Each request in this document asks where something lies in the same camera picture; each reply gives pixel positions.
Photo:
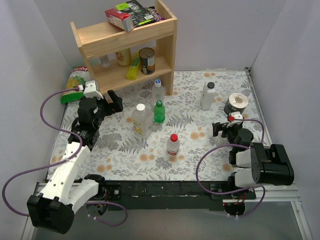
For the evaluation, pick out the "purple snack packet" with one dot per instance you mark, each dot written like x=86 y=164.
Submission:
x=155 y=14

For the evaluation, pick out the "square clear bottle white cap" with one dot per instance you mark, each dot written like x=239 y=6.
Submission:
x=142 y=120

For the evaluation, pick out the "green plastic bottle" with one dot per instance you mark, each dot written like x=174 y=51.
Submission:
x=159 y=112

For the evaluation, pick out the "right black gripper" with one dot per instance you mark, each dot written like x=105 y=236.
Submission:
x=223 y=129

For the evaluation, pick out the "red bottle cap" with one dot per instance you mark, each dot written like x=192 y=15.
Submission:
x=173 y=137

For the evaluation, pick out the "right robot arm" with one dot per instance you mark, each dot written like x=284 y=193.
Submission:
x=262 y=165

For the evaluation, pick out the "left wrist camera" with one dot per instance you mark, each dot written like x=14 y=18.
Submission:
x=91 y=89

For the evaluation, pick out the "yellow bottle on shelf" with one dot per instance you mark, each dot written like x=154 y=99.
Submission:
x=134 y=67

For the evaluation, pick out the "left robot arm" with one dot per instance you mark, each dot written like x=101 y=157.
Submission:
x=54 y=208

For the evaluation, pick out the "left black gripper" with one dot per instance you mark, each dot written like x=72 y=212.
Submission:
x=108 y=104

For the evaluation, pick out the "tin can on shelf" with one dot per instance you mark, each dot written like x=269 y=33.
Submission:
x=147 y=60

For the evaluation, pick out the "clear bottle blue white cap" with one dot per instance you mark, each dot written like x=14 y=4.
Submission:
x=158 y=91

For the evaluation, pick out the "wooden two-tier shelf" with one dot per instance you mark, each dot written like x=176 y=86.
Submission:
x=103 y=38

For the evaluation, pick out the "white bottle black cap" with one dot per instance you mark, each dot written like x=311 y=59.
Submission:
x=208 y=95

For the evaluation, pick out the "floral table mat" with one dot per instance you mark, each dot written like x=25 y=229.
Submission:
x=122 y=154

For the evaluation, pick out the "clear bottle red label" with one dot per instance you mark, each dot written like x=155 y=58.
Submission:
x=172 y=148

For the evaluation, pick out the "small clear bottle on shelf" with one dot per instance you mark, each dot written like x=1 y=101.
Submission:
x=105 y=61

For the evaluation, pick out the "green chips bag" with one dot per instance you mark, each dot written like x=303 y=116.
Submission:
x=78 y=76

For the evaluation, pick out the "black green box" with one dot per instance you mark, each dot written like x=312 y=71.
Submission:
x=140 y=15

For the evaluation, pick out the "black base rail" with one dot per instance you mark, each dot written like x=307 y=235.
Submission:
x=163 y=195

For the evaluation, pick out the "red white carton box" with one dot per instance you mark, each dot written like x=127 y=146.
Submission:
x=120 y=19

